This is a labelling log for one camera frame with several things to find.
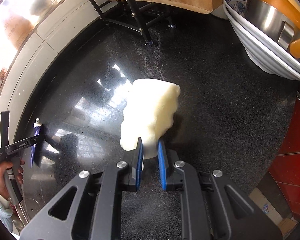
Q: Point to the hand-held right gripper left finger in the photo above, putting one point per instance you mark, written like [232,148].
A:
[139,155]

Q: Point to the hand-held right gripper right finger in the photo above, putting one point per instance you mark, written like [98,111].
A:
[162,160]

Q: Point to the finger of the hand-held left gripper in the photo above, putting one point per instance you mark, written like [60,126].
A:
[38,152]

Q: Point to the blue white toothpaste tube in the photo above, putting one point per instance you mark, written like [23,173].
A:
[37,131]

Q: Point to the white foam piece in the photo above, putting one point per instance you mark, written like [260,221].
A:
[150,112]

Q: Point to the person's left forearm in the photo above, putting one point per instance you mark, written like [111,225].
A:
[1,210]

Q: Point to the person's left hand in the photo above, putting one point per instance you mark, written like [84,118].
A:
[0,180]

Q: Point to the cardboard box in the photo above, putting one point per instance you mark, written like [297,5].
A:
[17,30]

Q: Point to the small blue printed scrap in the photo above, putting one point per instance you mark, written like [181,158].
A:
[265,207]

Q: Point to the red cabinet panel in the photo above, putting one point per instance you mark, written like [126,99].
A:
[295,140]

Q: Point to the black metal stand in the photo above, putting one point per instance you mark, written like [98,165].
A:
[137,17]

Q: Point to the white ribbed bowl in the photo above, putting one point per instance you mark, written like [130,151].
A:
[260,52]

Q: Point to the blue floral white bowl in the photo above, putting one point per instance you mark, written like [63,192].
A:
[237,5]

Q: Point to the steel pot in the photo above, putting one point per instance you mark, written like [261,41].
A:
[267,17]

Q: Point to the orange plastic scoop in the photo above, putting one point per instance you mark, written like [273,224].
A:
[290,5]

